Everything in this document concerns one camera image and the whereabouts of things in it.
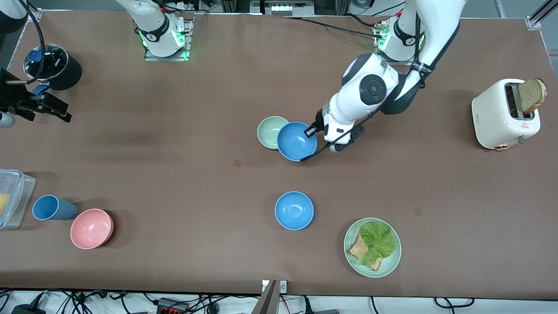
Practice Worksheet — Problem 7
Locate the blue bowl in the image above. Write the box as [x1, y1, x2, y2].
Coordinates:
[275, 191, 314, 231]
[277, 121, 318, 162]

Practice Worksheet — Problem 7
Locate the pale green bowl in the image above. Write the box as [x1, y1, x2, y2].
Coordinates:
[257, 116, 291, 151]

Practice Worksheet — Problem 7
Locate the pink bowl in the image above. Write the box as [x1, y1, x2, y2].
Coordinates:
[70, 208, 114, 250]

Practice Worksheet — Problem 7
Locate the glass lid with blue knob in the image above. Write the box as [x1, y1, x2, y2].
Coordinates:
[23, 44, 70, 82]

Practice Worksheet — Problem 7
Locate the clear plastic food container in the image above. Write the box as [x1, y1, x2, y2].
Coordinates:
[0, 169, 36, 230]

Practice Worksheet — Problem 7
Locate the blue plastic cup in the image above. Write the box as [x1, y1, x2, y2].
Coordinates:
[32, 195, 78, 221]

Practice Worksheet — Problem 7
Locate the brown bread slice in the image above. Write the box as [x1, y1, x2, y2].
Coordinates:
[517, 78, 548, 116]
[347, 232, 384, 272]

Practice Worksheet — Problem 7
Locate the green lettuce leaf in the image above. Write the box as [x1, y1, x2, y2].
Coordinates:
[356, 221, 398, 267]

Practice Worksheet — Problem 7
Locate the pale green plate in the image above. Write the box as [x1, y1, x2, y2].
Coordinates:
[344, 217, 402, 278]

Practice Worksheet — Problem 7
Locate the grey metal pole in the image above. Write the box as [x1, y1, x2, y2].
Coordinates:
[252, 280, 278, 314]

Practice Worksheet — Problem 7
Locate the cream white toaster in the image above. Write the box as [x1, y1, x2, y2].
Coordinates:
[471, 78, 541, 150]

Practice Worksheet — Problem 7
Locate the black power adapter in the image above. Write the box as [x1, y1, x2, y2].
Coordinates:
[10, 304, 47, 314]

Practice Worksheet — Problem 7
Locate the black and red power strip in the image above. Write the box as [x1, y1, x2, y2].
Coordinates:
[157, 297, 189, 314]

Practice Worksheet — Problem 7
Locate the black pot with blue handle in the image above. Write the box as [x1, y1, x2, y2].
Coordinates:
[23, 44, 83, 98]

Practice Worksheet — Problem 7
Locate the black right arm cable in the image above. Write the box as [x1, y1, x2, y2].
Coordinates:
[17, 0, 45, 85]

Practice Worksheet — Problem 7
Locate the black braided cable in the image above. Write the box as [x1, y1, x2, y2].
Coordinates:
[282, 16, 385, 40]

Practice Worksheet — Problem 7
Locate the grey switch box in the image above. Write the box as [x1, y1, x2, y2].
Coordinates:
[263, 0, 316, 17]

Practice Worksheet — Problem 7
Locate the black looped cable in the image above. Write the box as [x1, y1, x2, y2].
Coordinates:
[433, 297, 475, 310]

